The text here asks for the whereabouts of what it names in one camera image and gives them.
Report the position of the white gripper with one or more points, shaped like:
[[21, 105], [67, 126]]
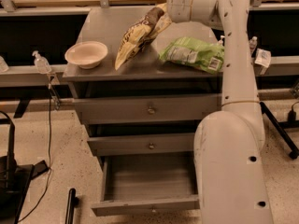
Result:
[[179, 5]]

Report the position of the grey metal drawer cabinet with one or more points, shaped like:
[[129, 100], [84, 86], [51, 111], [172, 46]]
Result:
[[144, 75]]

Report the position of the bottom grey open drawer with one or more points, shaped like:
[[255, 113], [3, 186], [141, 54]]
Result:
[[147, 183]]

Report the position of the brown chip bag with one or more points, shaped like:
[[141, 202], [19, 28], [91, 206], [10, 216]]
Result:
[[142, 33]]

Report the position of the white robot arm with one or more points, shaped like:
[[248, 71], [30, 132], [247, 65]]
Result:
[[227, 143]]

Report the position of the sanitizer pump bottle behind cabinet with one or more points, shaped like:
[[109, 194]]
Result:
[[221, 40]]

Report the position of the beige paper bowl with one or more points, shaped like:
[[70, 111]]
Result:
[[86, 55]]

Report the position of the black stand base right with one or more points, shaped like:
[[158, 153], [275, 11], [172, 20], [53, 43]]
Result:
[[281, 127]]

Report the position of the middle grey drawer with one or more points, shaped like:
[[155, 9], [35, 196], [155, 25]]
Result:
[[141, 144]]

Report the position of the top grey drawer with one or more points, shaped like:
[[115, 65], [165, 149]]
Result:
[[146, 108]]

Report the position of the white paper packet on ledge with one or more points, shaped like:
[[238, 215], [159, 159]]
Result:
[[263, 57]]

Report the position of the black equipment base left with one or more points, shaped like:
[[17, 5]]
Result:
[[14, 179]]

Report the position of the clear water bottle right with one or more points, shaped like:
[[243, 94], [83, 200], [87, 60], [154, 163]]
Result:
[[253, 46]]

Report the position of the clear bottle far left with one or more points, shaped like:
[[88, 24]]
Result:
[[3, 65]]

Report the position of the green chip bag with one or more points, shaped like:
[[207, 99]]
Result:
[[195, 53]]

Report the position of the black bar on floor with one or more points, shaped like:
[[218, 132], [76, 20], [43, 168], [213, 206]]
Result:
[[72, 203]]

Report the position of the clear sanitizer pump bottle left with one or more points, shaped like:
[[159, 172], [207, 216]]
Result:
[[41, 63]]

